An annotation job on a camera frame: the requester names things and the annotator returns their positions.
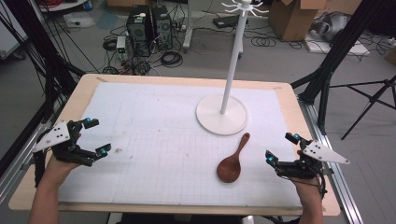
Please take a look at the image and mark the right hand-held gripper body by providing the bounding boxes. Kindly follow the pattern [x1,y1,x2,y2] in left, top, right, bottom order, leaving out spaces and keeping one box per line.
[274,139,351,181]

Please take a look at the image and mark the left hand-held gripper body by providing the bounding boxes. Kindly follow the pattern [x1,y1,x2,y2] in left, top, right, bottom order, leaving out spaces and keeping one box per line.
[32,120,97,167]

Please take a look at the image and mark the brown wooden spoon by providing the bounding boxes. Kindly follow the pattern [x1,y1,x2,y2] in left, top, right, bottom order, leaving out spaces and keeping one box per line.
[216,132,251,184]

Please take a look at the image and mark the white hook stand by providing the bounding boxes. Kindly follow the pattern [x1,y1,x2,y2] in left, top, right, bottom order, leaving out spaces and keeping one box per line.
[195,0,270,136]

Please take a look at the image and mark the person's right hand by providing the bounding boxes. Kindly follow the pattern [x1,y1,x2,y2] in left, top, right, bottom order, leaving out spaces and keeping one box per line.
[289,176,325,191]

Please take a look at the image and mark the person's left hand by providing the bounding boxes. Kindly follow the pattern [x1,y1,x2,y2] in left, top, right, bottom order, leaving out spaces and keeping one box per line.
[42,154,83,185]

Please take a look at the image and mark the white grid mat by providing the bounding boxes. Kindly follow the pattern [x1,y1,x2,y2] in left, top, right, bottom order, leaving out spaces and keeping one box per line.
[58,81,303,208]

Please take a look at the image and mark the black tripod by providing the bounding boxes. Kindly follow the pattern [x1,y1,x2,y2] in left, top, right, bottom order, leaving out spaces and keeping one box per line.
[329,74,396,141]

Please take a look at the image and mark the small grey box device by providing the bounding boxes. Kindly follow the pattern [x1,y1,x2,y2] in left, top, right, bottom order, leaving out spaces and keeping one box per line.
[116,35,128,61]

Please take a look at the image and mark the white foam board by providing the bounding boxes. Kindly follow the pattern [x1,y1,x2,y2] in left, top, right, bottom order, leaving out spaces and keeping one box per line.
[304,33,372,58]

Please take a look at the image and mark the large black computer tower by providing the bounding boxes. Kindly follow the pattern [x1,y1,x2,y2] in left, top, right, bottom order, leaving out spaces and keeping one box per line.
[125,5,154,58]

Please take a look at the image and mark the brown cardboard box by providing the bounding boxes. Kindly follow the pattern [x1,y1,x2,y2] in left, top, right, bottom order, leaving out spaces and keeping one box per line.
[268,0,327,42]

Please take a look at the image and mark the slim black computer tower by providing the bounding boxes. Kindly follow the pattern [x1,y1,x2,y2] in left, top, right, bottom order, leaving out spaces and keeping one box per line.
[151,5,174,51]

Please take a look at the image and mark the grey bag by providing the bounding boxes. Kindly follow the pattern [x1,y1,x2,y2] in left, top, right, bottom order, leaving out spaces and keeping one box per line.
[310,11,350,42]

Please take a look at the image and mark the white metal stand leg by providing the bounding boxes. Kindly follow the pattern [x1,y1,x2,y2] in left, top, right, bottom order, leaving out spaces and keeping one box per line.
[182,0,194,53]

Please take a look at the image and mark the flat black device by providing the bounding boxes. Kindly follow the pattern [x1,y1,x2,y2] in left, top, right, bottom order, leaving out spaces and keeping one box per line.
[212,14,249,30]

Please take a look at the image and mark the aluminium rail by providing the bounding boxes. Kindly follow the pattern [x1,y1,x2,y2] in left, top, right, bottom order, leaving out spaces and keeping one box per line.
[298,98,364,224]
[0,119,55,204]

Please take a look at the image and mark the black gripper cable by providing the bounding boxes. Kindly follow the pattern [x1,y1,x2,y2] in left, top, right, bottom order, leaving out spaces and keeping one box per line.
[290,172,329,201]

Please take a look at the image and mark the black metal frame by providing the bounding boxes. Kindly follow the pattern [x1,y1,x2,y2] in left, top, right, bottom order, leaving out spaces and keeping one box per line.
[290,0,388,135]
[0,0,87,125]

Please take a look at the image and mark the thick coiled black cable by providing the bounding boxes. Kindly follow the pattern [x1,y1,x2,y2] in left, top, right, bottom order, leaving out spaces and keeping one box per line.
[160,49,184,68]

